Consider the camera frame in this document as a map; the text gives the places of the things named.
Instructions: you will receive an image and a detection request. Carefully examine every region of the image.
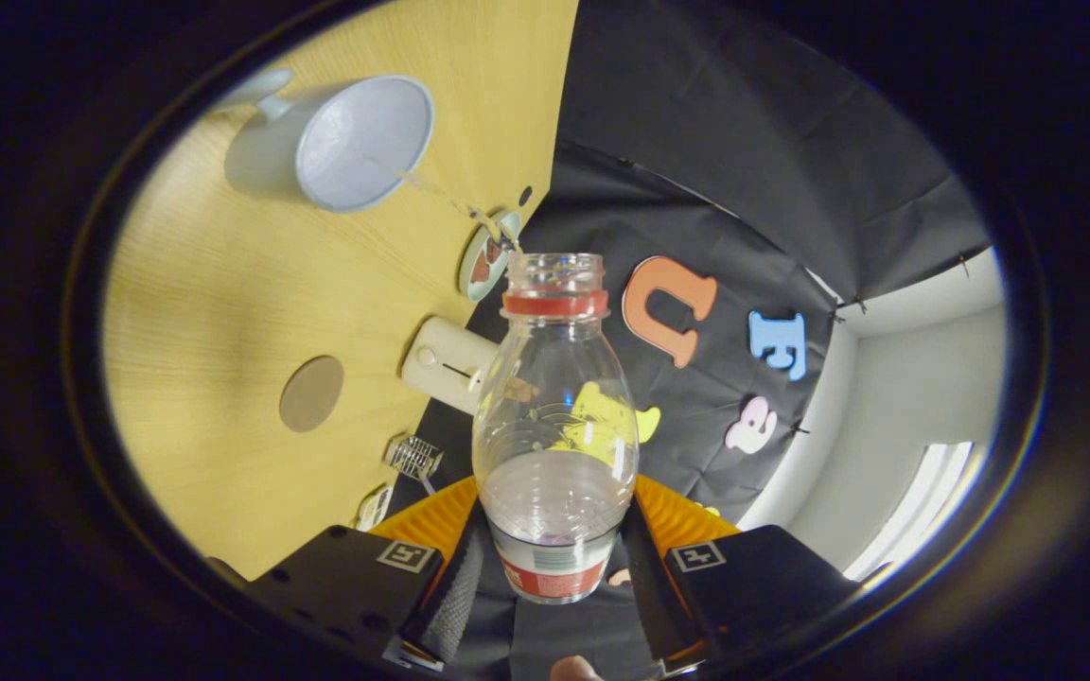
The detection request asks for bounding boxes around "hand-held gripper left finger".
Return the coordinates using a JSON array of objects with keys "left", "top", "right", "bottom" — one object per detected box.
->
[{"left": 244, "top": 476, "right": 489, "bottom": 663}]

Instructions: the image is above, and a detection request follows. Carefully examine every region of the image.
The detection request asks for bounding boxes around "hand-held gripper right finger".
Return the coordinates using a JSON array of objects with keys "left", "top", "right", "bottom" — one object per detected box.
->
[{"left": 623, "top": 473, "right": 858, "bottom": 660}]

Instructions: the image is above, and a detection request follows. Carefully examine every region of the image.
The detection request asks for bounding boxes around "clear plastic juice bottle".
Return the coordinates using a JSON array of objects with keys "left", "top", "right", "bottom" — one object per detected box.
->
[{"left": 471, "top": 252, "right": 641, "bottom": 604}]

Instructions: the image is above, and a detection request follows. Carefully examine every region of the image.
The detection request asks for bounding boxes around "pale grey cup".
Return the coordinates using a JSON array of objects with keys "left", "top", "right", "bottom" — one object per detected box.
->
[{"left": 212, "top": 68, "right": 435, "bottom": 214}]

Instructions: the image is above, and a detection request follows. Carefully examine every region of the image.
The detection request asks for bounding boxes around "white divided snack tray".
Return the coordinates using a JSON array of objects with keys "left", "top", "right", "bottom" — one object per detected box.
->
[{"left": 356, "top": 484, "right": 393, "bottom": 533}]

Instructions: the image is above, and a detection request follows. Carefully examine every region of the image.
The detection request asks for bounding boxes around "white toaster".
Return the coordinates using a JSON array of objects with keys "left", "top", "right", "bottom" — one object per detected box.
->
[{"left": 401, "top": 317, "right": 501, "bottom": 415}]

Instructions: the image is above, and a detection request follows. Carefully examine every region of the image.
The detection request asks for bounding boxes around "large ceiling light panel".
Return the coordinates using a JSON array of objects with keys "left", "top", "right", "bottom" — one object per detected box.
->
[{"left": 843, "top": 442, "right": 974, "bottom": 581}]

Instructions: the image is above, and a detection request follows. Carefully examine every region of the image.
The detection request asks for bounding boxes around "pale green plate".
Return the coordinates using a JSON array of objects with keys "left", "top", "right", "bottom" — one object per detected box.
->
[{"left": 458, "top": 210, "right": 523, "bottom": 302}]

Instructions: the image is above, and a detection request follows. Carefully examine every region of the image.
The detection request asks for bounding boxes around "wooden table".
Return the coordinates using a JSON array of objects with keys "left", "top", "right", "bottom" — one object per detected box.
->
[{"left": 102, "top": 0, "right": 580, "bottom": 580}]

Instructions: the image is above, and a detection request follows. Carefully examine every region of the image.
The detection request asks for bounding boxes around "black backdrop cloth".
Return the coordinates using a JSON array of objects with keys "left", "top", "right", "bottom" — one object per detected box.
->
[{"left": 384, "top": 0, "right": 993, "bottom": 681}]

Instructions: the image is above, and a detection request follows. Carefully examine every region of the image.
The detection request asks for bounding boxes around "metal wire basket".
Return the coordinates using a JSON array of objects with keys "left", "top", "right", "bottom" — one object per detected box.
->
[{"left": 384, "top": 433, "right": 445, "bottom": 481}]

